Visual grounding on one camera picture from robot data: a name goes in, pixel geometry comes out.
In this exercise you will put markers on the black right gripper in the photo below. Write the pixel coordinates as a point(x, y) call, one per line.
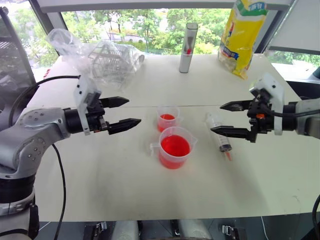
point(261, 123)

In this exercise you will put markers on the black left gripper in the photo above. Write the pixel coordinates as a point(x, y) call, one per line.
point(96, 117)

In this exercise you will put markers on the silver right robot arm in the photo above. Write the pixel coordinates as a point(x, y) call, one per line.
point(306, 117)

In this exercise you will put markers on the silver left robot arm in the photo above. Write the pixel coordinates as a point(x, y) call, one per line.
point(32, 135)

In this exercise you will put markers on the clear plastic syringe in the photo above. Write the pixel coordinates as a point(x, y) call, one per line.
point(223, 143)

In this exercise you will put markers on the small beaker with red liquid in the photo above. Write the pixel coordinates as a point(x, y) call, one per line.
point(167, 120)

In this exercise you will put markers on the large beaker with red liquid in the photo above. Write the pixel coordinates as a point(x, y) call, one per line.
point(175, 150)

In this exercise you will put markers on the clear plastic rack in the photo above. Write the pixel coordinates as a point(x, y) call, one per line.
point(112, 62)

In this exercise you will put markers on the tall silver tube with brush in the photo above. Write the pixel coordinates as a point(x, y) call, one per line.
point(186, 62)

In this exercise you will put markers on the yellow printed plastic bag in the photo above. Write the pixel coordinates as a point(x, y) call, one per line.
point(240, 42)

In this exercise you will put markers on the crumpled clear plastic bag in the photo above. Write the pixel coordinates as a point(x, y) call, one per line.
point(65, 47)

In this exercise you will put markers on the silver metal latch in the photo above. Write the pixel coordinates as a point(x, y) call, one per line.
point(96, 228)
point(230, 231)

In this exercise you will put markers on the black mesh chair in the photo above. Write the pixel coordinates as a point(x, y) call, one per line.
point(13, 62)

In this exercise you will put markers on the grey rounded shape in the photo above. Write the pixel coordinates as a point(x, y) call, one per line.
point(126, 231)

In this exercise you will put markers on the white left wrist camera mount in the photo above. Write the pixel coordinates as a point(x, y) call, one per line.
point(81, 95)

